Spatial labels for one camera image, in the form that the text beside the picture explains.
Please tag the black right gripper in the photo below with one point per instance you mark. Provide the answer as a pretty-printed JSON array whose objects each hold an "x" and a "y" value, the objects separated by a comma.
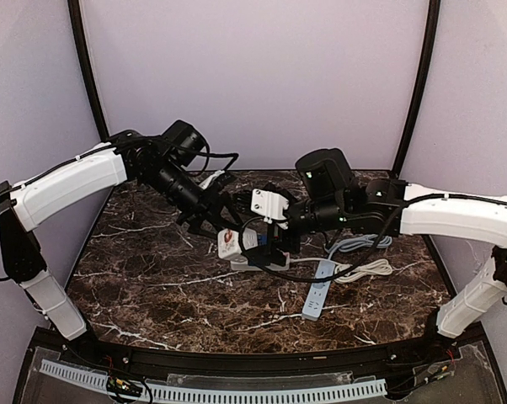
[{"x": 276, "y": 227}]

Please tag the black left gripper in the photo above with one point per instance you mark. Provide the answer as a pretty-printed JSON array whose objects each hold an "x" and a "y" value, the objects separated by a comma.
[{"x": 211, "y": 206}]

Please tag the blue cube socket adapter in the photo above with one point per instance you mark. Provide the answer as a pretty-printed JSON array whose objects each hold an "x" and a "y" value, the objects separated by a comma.
[{"x": 263, "y": 240}]

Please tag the white cube socket adapter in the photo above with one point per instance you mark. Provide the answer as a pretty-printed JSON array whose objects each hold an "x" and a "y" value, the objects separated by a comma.
[{"x": 228, "y": 245}]

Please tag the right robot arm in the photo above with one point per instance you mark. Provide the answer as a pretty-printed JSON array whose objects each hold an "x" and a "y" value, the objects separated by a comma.
[{"x": 393, "y": 207}]

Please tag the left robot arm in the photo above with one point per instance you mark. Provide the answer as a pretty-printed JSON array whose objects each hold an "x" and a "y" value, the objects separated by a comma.
[{"x": 158, "y": 161}]

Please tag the light blue power strip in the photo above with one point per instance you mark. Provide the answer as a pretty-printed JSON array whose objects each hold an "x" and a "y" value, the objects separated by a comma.
[{"x": 317, "y": 294}]

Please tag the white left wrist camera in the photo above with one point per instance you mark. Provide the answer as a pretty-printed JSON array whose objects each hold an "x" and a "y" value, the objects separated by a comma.
[{"x": 216, "y": 180}]

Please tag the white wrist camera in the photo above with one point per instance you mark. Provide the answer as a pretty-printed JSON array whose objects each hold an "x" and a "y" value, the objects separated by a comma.
[
  {"x": 270, "y": 205},
  {"x": 216, "y": 180}
]

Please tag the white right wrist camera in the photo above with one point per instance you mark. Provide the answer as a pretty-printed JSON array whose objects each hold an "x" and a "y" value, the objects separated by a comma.
[{"x": 270, "y": 205}]

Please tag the slotted cable duct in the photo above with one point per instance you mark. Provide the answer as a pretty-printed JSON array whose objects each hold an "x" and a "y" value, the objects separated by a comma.
[{"x": 333, "y": 388}]

